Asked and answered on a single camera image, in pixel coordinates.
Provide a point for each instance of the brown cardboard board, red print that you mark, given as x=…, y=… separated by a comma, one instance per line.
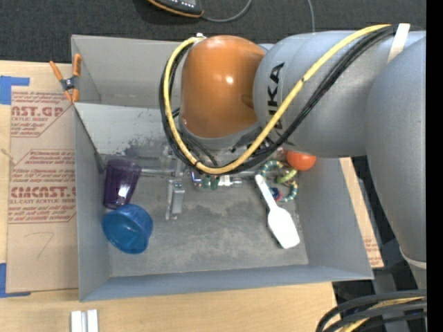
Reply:
x=41, y=247

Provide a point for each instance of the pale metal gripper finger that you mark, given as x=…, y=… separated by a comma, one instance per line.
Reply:
x=176, y=199
x=159, y=172

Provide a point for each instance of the grey metal bin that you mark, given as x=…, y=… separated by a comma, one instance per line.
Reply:
x=214, y=233

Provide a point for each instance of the orange ball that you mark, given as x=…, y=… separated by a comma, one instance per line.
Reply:
x=302, y=160

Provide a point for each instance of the purple plastic cup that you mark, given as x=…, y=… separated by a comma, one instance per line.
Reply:
x=117, y=182

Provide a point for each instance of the blue plastic cup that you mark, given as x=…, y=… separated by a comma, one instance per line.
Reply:
x=126, y=228

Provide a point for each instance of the white plastic scoop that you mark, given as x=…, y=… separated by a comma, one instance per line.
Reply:
x=281, y=224

